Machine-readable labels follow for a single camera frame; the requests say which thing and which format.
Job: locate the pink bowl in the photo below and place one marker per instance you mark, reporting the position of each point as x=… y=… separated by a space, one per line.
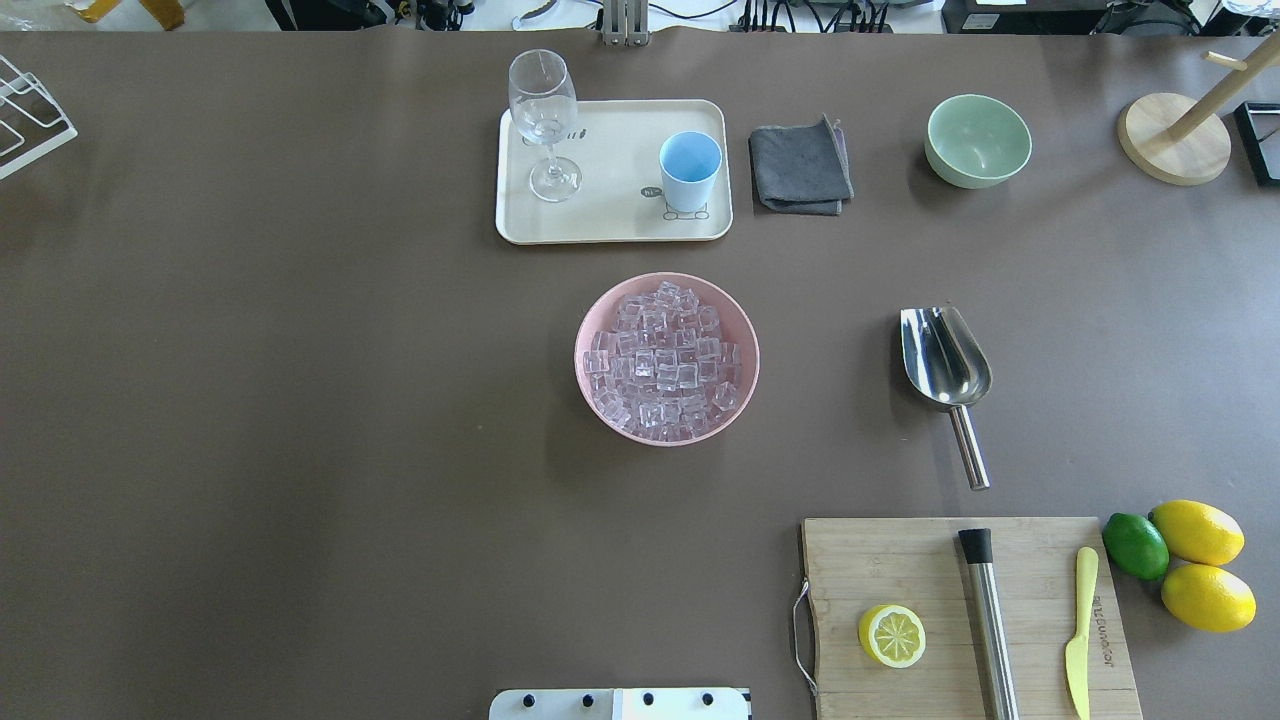
x=590 y=400

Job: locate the pile of clear ice cubes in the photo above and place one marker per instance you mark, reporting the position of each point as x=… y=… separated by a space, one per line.
x=662 y=365

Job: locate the stainless steel ice scoop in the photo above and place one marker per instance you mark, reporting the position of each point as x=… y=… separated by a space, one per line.
x=944 y=363

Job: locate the light blue plastic cup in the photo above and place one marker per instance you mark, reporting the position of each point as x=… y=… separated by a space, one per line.
x=689 y=162

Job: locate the wooden cup tree stand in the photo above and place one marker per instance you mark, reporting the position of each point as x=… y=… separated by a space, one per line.
x=1181 y=140

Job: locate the cream rectangular serving tray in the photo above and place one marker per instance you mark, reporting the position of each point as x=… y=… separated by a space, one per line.
x=617 y=147

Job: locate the grey folded cloth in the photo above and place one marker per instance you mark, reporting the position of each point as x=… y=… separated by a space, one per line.
x=802 y=170

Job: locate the clear wine glass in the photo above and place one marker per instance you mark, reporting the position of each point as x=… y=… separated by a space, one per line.
x=543 y=107

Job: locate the wooden cutting board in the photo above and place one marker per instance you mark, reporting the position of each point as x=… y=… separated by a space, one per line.
x=854 y=564

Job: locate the half lemon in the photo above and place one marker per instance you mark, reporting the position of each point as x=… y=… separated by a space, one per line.
x=893 y=635

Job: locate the green ceramic bowl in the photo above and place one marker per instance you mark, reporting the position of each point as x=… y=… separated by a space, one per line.
x=974 y=141

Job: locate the yellow plastic knife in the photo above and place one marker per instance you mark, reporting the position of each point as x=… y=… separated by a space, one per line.
x=1076 y=650

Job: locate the steel muddler black tip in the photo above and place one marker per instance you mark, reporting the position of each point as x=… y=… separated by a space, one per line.
x=978 y=554

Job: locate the green lime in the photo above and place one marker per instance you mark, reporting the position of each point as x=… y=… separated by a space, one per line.
x=1136 y=546

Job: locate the upper yellow lemon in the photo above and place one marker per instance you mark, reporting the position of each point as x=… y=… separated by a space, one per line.
x=1197 y=532

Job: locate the yellow lemon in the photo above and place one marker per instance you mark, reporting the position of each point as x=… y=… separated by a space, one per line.
x=1197 y=532
x=1208 y=598

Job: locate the lower yellow lemon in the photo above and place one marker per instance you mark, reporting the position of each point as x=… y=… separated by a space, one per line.
x=1208 y=598

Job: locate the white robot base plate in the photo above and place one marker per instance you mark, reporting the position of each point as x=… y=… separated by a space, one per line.
x=696 y=702

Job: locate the white wire dish rack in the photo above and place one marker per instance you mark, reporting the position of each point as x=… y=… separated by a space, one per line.
x=32 y=120

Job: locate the black frame tray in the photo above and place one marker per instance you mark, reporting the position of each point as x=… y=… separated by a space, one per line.
x=1258 y=124

